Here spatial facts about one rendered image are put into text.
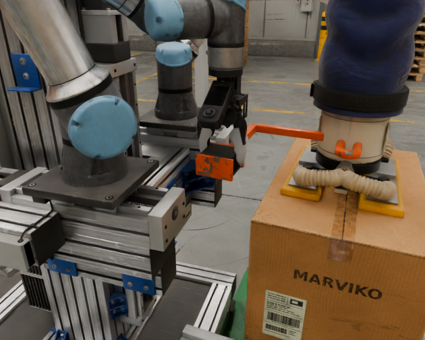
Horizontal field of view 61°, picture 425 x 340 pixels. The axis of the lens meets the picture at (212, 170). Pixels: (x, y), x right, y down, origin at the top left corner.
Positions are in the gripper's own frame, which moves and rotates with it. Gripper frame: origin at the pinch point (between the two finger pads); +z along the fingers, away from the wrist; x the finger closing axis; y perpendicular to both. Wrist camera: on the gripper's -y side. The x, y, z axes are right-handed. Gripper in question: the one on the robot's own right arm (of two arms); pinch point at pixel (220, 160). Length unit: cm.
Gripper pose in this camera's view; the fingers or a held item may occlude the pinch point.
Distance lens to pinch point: 82.2
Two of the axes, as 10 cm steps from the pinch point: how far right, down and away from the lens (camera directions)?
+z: 0.0, 9.0, 4.3
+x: -9.2, -1.6, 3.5
